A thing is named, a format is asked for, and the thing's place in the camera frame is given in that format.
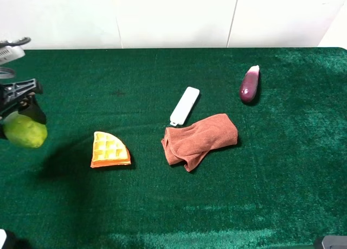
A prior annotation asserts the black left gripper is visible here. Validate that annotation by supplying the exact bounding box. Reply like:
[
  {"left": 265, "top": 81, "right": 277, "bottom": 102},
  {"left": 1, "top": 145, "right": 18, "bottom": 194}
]
[{"left": 1, "top": 79, "right": 47, "bottom": 124}]

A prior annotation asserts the green lime fruit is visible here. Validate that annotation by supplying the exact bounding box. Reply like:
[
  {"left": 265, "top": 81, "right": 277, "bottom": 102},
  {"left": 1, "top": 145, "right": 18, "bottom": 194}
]
[{"left": 3, "top": 113, "right": 48, "bottom": 148}]

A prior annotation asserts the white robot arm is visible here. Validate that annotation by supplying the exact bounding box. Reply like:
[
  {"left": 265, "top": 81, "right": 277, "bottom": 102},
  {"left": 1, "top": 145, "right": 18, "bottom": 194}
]
[{"left": 1, "top": 37, "right": 47, "bottom": 124}]

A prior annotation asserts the yellow waffle wedge toy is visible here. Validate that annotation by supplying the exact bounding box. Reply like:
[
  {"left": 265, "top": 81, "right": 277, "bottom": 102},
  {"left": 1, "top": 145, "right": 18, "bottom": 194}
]
[{"left": 91, "top": 131, "right": 131, "bottom": 168}]

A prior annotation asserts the black white base corner left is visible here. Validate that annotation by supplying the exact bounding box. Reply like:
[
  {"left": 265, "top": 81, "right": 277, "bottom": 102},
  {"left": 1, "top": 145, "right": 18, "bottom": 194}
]
[{"left": 0, "top": 229, "right": 16, "bottom": 249}]

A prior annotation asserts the green felt table cover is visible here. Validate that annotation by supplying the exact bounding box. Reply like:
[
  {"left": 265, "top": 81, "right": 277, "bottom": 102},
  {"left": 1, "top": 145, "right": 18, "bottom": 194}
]
[{"left": 1, "top": 48, "right": 346, "bottom": 248}]

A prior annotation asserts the brown folded towel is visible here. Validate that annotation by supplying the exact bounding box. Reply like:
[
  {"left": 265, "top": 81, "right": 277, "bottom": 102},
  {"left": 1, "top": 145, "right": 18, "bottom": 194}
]
[{"left": 161, "top": 113, "right": 238, "bottom": 172}]

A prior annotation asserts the white remote control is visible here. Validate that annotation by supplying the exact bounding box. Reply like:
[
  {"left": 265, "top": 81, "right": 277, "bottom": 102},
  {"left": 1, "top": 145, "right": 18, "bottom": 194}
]
[{"left": 170, "top": 87, "right": 200, "bottom": 126}]

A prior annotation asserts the purple eggplant toy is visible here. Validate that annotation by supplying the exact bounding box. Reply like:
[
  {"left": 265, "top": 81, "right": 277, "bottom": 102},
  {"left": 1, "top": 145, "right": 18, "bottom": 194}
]
[{"left": 239, "top": 65, "right": 260, "bottom": 103}]

